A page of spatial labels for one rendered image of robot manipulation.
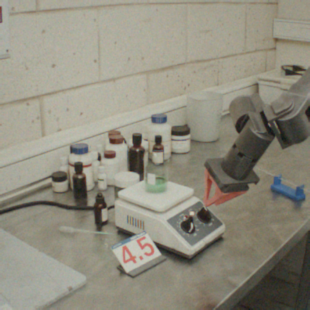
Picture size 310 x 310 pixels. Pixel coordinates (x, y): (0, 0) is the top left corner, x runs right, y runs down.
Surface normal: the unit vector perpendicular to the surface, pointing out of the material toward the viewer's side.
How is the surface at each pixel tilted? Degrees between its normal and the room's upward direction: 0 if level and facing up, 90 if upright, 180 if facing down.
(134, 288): 0
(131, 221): 90
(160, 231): 90
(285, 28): 90
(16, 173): 90
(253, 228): 0
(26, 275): 0
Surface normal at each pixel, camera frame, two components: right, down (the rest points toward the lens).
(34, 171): 0.78, 0.22
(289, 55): -0.62, 0.26
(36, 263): 0.00, -0.94
